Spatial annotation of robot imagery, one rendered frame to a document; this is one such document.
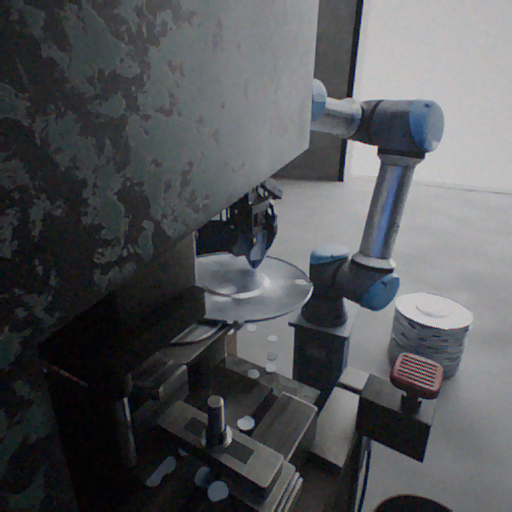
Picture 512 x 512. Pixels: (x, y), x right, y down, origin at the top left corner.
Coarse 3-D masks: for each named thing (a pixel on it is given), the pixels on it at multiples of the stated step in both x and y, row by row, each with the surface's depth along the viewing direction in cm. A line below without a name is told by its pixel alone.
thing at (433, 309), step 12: (396, 300) 168; (408, 300) 170; (420, 300) 170; (432, 300) 170; (444, 300) 170; (408, 312) 161; (420, 312) 161; (432, 312) 160; (444, 312) 160; (456, 312) 161; (468, 312) 161; (432, 324) 153; (444, 324) 153; (456, 324) 153; (468, 324) 152
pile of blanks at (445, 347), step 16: (400, 320) 162; (400, 336) 163; (416, 336) 156; (432, 336) 153; (448, 336) 151; (464, 336) 155; (400, 352) 165; (416, 352) 159; (432, 352) 156; (448, 352) 155; (448, 368) 158
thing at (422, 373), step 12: (396, 360) 54; (408, 360) 54; (420, 360) 54; (396, 372) 52; (408, 372) 52; (420, 372) 52; (432, 372) 52; (396, 384) 51; (408, 384) 50; (420, 384) 50; (432, 384) 50; (408, 396) 54; (420, 396) 49; (432, 396) 49
